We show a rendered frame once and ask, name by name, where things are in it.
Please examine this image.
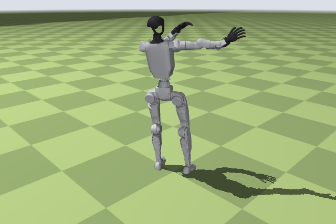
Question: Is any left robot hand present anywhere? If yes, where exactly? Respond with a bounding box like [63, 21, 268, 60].
[171, 22, 193, 35]

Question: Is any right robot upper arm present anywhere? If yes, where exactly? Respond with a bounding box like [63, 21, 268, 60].
[169, 40, 203, 52]

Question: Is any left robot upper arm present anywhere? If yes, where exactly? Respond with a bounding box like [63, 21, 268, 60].
[139, 41, 147, 52]

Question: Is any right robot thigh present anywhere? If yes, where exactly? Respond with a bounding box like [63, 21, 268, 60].
[171, 91, 190, 138]

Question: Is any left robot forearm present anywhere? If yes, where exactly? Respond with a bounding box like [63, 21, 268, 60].
[164, 29, 178, 41]

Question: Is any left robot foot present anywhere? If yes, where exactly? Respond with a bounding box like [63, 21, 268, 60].
[154, 156, 165, 170]

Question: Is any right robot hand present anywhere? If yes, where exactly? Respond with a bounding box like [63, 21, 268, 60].
[223, 27, 246, 47]

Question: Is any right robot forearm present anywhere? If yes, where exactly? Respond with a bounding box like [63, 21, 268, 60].
[197, 38, 226, 50]

